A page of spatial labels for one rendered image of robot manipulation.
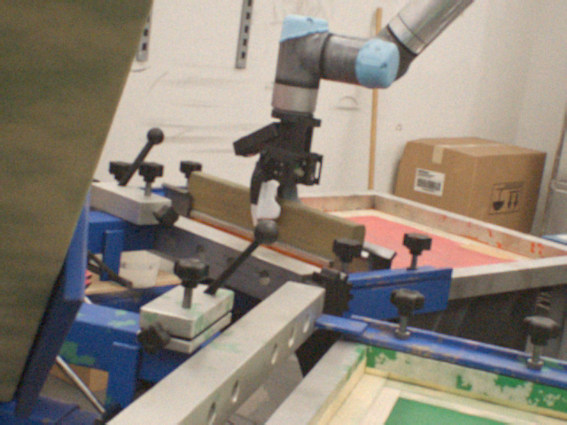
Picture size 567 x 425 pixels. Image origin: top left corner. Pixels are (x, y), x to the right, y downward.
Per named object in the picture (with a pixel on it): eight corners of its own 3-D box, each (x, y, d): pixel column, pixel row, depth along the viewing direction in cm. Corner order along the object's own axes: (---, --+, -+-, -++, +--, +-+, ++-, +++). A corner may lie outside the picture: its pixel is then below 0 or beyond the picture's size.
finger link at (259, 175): (250, 204, 186) (264, 152, 186) (244, 202, 187) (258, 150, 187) (269, 208, 190) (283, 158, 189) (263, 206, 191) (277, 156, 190)
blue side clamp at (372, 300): (422, 301, 184) (429, 259, 183) (446, 310, 181) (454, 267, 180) (291, 320, 163) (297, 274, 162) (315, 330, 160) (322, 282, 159)
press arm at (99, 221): (128, 240, 176) (132, 209, 175) (152, 251, 172) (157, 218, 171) (28, 248, 164) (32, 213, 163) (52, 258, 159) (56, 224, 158)
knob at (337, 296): (320, 311, 156) (328, 258, 154) (350, 323, 152) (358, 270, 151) (281, 316, 151) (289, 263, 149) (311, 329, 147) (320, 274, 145)
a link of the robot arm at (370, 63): (409, 42, 186) (345, 32, 189) (390, 41, 175) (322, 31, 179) (401, 90, 187) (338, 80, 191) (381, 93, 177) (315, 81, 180)
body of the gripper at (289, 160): (287, 190, 183) (298, 117, 181) (252, 179, 189) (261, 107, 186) (320, 189, 188) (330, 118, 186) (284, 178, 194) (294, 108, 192)
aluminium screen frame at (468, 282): (370, 205, 255) (373, 189, 255) (604, 278, 215) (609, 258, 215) (74, 222, 200) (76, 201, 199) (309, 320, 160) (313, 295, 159)
